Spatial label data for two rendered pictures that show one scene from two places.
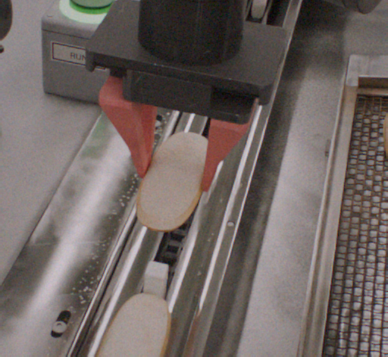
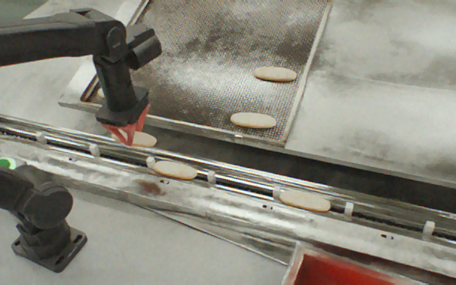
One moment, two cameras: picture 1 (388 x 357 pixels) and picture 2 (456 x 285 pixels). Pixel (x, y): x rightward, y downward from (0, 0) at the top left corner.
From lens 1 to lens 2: 73 cm
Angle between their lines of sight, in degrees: 55
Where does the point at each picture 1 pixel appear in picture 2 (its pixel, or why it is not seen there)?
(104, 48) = (124, 117)
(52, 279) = (146, 185)
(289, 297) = not seen: hidden behind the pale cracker
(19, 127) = not seen: hidden behind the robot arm
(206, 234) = (130, 152)
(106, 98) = (132, 128)
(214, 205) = (117, 149)
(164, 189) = (142, 138)
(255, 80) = (145, 91)
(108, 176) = (100, 173)
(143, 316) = (163, 165)
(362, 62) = (64, 98)
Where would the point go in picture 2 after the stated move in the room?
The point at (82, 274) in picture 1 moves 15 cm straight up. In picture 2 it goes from (145, 178) to (130, 124)
